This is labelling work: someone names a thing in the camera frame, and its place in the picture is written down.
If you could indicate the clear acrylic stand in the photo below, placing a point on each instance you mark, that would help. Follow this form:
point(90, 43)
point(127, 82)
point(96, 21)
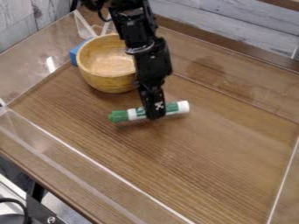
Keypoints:
point(88, 30)

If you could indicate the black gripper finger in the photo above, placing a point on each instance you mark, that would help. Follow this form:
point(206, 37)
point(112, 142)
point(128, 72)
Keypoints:
point(154, 103)

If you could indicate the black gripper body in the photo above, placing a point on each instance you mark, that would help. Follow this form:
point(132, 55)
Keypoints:
point(152, 63)

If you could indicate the brown wooden bowl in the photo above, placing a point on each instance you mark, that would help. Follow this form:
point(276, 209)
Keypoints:
point(106, 67)

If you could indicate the black metal bracket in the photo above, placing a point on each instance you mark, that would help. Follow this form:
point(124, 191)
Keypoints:
point(41, 214)

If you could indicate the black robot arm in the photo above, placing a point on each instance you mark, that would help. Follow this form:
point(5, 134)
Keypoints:
point(135, 22)

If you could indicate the blue block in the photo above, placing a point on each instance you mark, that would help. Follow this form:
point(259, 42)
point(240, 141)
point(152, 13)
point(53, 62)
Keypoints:
point(74, 52)

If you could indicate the green Expo marker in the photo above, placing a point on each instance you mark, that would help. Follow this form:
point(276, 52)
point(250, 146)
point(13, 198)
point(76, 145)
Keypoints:
point(174, 108)

